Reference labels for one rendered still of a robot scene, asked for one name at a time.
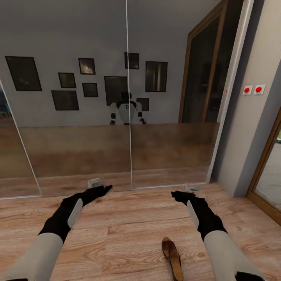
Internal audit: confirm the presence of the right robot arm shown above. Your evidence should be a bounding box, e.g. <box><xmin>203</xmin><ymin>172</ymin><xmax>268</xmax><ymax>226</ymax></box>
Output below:
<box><xmin>171</xmin><ymin>184</ymin><xmax>267</xmax><ymax>281</ymax></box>

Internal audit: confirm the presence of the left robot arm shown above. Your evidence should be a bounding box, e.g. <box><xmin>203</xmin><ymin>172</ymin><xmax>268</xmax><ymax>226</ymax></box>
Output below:
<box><xmin>0</xmin><ymin>178</ymin><xmax>112</xmax><ymax>281</ymax></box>

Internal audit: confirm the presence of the sandal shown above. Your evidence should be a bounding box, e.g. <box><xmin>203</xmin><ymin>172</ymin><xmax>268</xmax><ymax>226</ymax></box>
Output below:
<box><xmin>162</xmin><ymin>237</ymin><xmax>183</xmax><ymax>281</ymax></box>

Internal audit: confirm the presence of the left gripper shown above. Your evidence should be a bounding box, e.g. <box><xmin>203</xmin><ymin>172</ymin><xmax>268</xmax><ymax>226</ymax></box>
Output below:
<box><xmin>86</xmin><ymin>185</ymin><xmax>112</xmax><ymax>201</ymax></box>

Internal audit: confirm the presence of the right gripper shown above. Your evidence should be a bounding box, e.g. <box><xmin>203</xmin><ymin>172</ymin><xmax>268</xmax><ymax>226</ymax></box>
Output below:
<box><xmin>171</xmin><ymin>191</ymin><xmax>191</xmax><ymax>204</ymax></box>

